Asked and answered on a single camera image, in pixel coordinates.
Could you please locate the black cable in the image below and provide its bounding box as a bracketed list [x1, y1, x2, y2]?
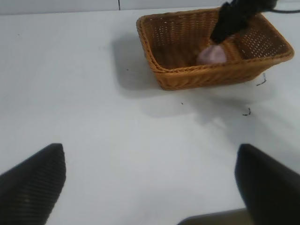
[269, 7, 300, 14]

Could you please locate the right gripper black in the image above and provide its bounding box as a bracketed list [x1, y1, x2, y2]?
[210, 0, 278, 45]

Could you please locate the pink peach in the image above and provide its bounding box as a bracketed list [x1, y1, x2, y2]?
[196, 45, 228, 65]

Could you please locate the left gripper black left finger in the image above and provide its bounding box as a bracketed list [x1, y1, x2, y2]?
[0, 143, 67, 225]

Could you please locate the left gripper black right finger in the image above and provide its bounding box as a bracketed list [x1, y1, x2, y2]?
[234, 143, 300, 225]

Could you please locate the brown woven wicker basket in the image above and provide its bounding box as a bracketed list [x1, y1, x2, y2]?
[136, 6, 295, 91]

